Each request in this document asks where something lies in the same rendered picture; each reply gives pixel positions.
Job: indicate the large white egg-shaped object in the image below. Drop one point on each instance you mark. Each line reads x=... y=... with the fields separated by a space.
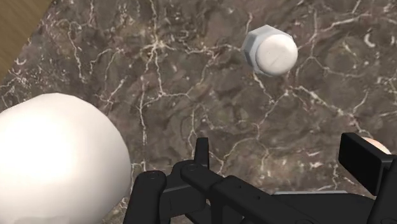
x=59 y=161

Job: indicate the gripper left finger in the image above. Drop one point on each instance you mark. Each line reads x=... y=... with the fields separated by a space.
x=198 y=180

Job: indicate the pale peach round object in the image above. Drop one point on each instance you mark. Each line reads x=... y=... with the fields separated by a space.
x=379 y=147

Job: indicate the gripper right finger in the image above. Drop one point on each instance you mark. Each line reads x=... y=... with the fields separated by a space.
x=363 y=163

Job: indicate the white hexagonal shaker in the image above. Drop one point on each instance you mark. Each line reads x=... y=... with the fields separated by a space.
x=273 y=51

